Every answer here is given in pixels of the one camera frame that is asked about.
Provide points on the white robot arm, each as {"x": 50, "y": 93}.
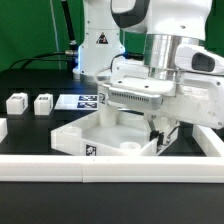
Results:
{"x": 147, "y": 56}

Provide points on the white sheet with markers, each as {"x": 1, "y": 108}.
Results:
{"x": 76, "y": 102}

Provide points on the white square table top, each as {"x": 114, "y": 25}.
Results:
{"x": 129, "y": 137}

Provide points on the white U-shaped obstacle fence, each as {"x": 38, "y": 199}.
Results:
{"x": 130, "y": 162}

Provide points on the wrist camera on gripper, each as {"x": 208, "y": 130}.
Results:
{"x": 197, "y": 59}

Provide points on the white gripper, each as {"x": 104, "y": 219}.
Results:
{"x": 191, "y": 98}

